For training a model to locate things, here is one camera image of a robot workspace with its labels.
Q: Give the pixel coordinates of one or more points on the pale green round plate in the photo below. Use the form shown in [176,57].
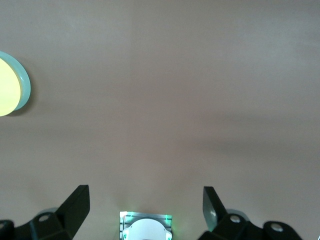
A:
[25,85]

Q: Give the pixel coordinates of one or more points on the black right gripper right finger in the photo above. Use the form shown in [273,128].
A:
[215,215]

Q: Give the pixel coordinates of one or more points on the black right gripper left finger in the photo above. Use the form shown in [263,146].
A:
[70,215]

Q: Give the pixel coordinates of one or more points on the yellow round plate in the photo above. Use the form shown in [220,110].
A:
[7,87]

